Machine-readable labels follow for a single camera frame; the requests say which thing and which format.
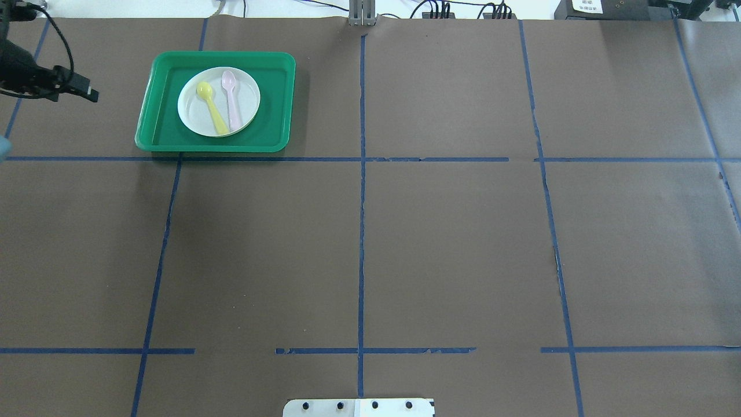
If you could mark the pink plastic spoon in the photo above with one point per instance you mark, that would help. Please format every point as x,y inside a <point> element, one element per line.
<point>229,85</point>

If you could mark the yellow plastic spoon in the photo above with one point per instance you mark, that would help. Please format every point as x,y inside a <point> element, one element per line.
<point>205,91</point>

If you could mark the green plastic tray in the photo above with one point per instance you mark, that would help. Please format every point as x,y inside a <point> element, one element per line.
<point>160,129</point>

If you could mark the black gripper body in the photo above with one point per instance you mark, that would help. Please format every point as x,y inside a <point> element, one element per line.
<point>17,69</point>

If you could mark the white metal mounting plate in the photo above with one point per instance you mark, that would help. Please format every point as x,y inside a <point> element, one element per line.
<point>360,407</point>

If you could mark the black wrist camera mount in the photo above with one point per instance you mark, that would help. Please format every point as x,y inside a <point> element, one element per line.
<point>21,11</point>

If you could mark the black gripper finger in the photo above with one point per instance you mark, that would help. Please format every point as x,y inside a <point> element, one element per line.
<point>81,87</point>

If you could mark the black device with label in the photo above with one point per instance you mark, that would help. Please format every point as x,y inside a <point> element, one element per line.
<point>602,10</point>

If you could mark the white round plate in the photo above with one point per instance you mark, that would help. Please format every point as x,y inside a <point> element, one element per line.
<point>193,112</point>

